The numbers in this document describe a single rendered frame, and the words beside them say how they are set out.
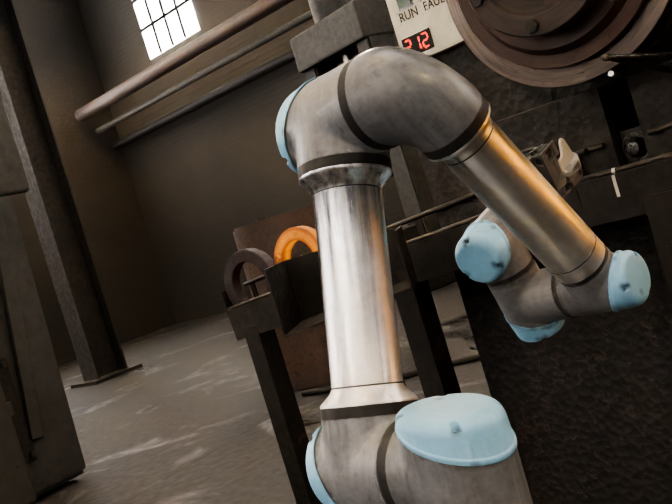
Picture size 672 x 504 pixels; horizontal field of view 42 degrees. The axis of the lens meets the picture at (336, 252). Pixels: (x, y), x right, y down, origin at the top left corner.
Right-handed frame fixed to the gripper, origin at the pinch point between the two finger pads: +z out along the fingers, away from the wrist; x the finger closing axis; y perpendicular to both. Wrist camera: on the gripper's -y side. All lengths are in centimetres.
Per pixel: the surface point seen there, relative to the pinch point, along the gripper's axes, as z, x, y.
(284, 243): 20, 93, -6
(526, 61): 21.7, 11.4, 14.0
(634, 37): 22.4, -8.5, 10.8
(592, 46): 21.1, -1.6, 12.3
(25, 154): 302, 643, 48
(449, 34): 40, 35, 22
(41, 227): 281, 655, -14
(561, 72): 22.1, 6.2, 9.6
